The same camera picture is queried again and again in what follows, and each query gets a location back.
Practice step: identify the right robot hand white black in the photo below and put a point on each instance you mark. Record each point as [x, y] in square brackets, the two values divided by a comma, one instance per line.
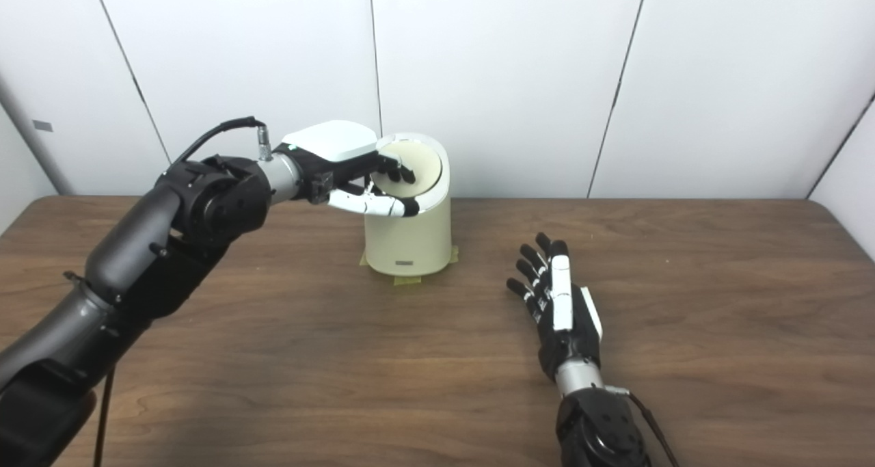
[567, 344]

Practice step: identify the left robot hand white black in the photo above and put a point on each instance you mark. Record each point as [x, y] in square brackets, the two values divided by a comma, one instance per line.
[328, 142]

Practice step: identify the cream-colored bin body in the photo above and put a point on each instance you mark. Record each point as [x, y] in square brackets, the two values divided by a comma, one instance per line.
[407, 241]

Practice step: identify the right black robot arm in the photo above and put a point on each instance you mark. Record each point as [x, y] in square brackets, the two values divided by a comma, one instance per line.
[601, 429]

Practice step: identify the small grey wall label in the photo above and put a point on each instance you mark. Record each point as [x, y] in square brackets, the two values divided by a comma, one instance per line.
[42, 125]

